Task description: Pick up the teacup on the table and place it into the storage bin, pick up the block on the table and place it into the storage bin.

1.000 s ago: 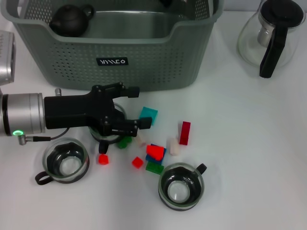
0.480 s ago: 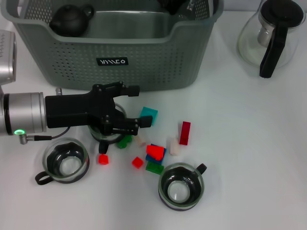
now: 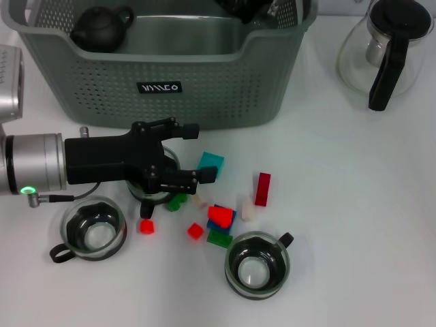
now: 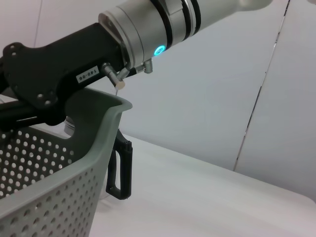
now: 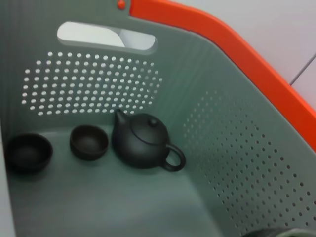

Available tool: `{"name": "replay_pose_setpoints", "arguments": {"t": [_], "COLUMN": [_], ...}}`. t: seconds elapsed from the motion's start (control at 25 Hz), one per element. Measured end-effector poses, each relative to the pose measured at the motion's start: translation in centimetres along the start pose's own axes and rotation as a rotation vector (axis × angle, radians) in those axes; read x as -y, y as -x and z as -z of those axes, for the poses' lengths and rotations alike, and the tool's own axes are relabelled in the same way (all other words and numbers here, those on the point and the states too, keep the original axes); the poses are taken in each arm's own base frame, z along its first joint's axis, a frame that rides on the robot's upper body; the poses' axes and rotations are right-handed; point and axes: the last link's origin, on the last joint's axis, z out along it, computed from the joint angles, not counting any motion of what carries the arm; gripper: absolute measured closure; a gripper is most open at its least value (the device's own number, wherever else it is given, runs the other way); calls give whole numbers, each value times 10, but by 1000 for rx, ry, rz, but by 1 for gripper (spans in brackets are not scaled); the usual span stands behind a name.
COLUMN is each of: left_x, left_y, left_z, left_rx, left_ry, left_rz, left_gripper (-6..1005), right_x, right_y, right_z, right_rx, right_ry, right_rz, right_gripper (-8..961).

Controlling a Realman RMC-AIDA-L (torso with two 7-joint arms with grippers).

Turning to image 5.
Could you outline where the orange plastic crate rim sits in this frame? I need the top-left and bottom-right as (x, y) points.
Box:
(117, 0), (316, 149)

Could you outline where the black clay teapot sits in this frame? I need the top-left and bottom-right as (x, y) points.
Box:
(111, 109), (186, 173)

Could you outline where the grey-green perforated storage bin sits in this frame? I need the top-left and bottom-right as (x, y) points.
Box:
(0, 0), (316, 237)

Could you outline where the small dark clay cup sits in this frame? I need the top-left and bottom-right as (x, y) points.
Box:
(70, 125), (109, 161)
(5, 133), (54, 173)

